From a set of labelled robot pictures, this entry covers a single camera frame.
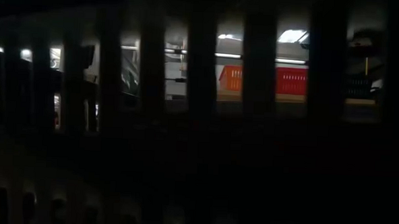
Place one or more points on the orange plastic basket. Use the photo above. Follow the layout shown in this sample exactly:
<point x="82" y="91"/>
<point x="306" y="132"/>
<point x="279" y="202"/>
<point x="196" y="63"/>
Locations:
<point x="233" y="80"/>

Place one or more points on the red plastic basket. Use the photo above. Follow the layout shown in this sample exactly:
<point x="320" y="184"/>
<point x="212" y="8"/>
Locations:
<point x="290" y="82"/>

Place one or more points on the long ceiling tube light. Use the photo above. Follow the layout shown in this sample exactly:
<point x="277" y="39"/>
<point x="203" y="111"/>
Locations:
<point x="227" y="55"/>

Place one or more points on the black plastic basket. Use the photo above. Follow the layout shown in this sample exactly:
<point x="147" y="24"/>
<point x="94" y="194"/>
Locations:
<point x="357" y="86"/>
<point x="197" y="159"/>

